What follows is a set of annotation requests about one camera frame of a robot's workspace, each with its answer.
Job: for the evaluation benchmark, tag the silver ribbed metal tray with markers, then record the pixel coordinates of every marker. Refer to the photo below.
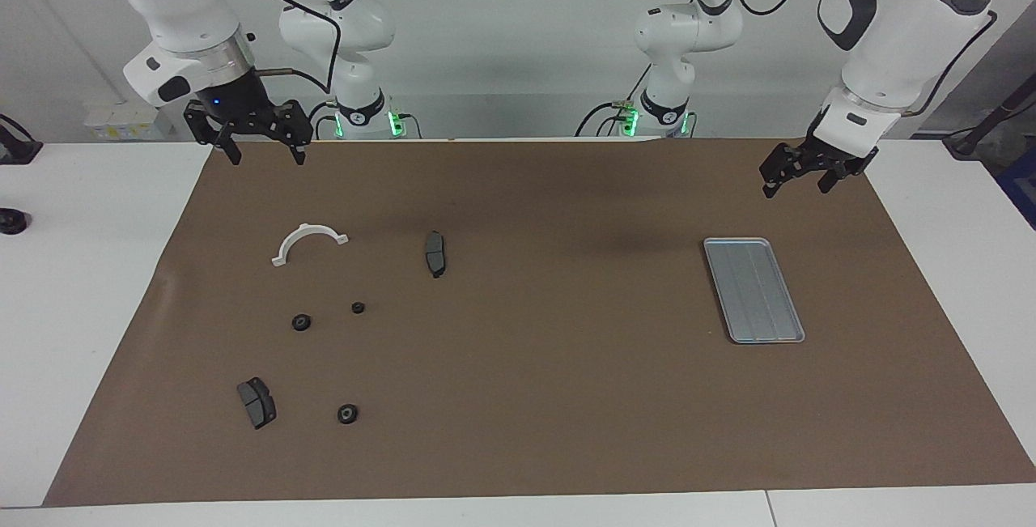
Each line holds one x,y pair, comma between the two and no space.
753,292

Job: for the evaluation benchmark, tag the short dark brake pad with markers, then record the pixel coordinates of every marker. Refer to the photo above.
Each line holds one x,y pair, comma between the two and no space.
257,405

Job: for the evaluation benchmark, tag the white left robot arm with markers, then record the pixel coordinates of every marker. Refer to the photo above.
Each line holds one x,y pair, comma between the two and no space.
890,33

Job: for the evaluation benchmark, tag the white curved plastic bracket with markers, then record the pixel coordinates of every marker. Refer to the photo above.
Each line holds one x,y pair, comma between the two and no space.
312,229

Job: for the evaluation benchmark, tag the black stand pole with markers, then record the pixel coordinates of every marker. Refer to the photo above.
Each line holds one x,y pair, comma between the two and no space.
987,126

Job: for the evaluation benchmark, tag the brown paper table mat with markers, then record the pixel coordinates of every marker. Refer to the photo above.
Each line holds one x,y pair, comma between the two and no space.
526,389

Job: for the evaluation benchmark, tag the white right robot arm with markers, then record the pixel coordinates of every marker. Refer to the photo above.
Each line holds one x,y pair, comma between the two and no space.
178,1

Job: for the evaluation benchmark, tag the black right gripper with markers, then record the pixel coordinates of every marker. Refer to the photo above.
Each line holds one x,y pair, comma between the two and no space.
243,110

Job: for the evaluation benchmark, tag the black round knob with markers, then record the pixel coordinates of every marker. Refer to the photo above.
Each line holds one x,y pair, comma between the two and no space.
12,222

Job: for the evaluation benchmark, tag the grey leaning panel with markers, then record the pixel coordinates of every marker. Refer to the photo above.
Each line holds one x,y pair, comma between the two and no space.
995,65

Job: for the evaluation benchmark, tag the blue crate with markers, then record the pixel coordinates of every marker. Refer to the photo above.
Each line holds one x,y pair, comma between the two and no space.
1024,187

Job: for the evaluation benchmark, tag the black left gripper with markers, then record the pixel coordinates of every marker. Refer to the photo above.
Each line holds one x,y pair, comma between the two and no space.
817,161

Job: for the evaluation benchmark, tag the long dark brake pad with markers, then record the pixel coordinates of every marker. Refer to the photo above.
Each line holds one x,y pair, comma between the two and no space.
435,254

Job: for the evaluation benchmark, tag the black table clamp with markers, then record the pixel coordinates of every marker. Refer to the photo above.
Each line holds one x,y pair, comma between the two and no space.
16,150

